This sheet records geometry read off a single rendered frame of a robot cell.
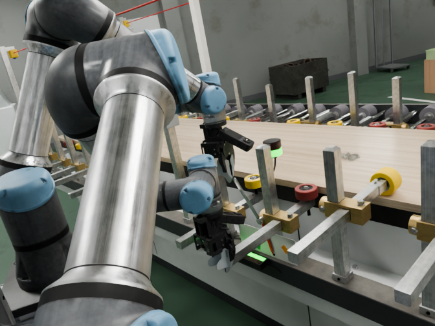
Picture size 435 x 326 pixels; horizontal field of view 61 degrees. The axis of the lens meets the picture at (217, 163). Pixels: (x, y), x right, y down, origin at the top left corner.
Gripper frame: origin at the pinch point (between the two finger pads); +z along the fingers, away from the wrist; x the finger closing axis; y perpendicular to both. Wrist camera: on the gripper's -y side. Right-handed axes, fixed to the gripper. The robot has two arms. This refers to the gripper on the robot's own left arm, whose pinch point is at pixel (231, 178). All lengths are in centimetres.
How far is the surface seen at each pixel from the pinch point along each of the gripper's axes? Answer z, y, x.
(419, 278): 5, -55, 34
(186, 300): 101, 70, -44
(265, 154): -7.2, -12.2, -3.1
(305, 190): 10.5, -20.3, -14.7
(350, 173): 11.1, -32.7, -32.3
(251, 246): 16.6, -10.1, 13.7
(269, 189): 4.8, -12.0, -2.5
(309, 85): -8, 3, -124
